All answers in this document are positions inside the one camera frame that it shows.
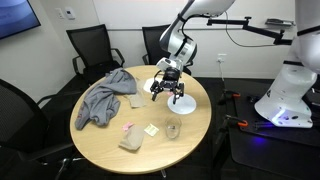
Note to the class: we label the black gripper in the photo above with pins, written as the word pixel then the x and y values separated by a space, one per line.
pixel 171 77

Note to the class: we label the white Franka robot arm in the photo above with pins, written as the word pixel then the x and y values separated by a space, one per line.
pixel 283 86

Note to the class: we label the clear plastic cup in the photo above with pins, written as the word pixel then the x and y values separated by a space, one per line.
pixel 173 131

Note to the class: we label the white round plate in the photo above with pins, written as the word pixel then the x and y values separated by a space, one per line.
pixel 185 105
pixel 148 86

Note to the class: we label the flat brown paper napkin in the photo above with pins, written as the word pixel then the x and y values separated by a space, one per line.
pixel 140 85
pixel 136 100

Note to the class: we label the yellow green packet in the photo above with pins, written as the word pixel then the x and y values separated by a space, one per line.
pixel 151 129

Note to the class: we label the black mesh office chair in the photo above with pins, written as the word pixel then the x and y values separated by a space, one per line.
pixel 90 43
pixel 20 126
pixel 151 40

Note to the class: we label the small pink packet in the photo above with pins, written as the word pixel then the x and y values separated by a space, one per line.
pixel 127 126

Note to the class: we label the small brown paper bag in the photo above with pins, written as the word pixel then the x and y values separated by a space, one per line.
pixel 132 138

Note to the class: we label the grey crumpled sweatshirt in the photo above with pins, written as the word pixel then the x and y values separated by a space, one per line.
pixel 103 100

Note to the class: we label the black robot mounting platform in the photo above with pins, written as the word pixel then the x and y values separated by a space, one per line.
pixel 283 146

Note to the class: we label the grey whiteboard tray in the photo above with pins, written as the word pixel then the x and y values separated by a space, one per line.
pixel 280 22

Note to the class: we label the white wall power outlet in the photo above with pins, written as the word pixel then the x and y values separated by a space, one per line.
pixel 221 57

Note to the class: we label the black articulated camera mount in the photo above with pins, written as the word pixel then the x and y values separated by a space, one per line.
pixel 230 22

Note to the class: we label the white wall thermostat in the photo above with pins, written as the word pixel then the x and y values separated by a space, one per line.
pixel 70 13

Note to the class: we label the white light switch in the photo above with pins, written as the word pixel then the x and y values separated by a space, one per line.
pixel 59 13

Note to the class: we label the wall mounted television screen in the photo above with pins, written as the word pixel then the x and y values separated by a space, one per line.
pixel 16 15

